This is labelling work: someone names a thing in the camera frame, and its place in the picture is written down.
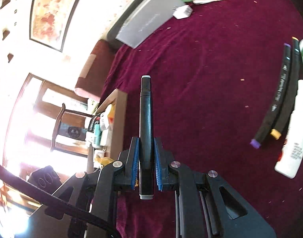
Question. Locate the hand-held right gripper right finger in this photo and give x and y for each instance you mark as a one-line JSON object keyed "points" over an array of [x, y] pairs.
{"points": [[159, 164]]}

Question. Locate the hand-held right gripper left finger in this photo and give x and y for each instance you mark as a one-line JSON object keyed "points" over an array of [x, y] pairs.
{"points": [[134, 163]]}

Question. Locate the cardboard box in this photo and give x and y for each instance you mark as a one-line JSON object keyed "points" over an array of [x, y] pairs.
{"points": [[119, 129]]}

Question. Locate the black marker grey cap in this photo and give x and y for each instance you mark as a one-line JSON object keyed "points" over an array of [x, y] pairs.
{"points": [[146, 119]]}

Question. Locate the wooden chair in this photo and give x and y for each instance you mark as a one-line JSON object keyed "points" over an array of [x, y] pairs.
{"points": [[58, 121]]}

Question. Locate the maroon armchair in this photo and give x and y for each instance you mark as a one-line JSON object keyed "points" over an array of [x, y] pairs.
{"points": [[97, 62]]}

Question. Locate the white spray bottle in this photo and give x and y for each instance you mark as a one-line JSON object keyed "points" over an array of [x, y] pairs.
{"points": [[292, 141]]}

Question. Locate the black marker purple cap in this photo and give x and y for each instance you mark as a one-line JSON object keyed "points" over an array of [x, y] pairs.
{"points": [[277, 91]]}

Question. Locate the long grey box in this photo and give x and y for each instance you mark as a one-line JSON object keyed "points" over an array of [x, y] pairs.
{"points": [[146, 22]]}

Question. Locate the black marker yellow cap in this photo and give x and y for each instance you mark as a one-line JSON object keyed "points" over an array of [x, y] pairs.
{"points": [[291, 91]]}

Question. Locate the white usb charger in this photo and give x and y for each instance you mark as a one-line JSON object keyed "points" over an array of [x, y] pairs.
{"points": [[182, 12]]}

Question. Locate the framed wall painting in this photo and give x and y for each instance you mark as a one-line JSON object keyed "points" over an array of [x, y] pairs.
{"points": [[50, 12]]}

